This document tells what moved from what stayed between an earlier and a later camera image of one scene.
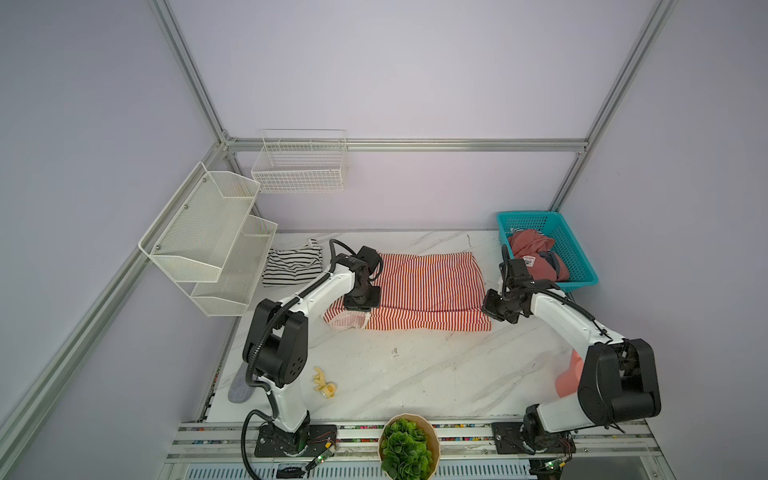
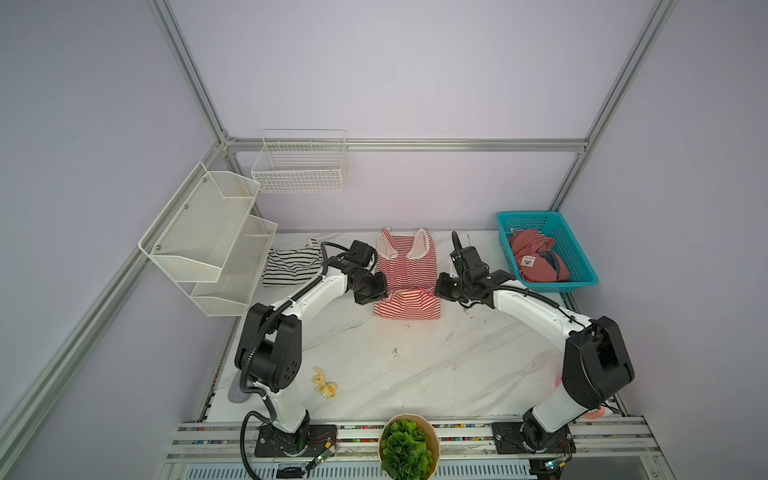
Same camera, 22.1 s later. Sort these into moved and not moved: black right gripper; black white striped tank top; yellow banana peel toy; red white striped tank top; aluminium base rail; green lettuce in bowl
Moved: red white striped tank top; black right gripper
Not moved: yellow banana peel toy; black white striped tank top; aluminium base rail; green lettuce in bowl
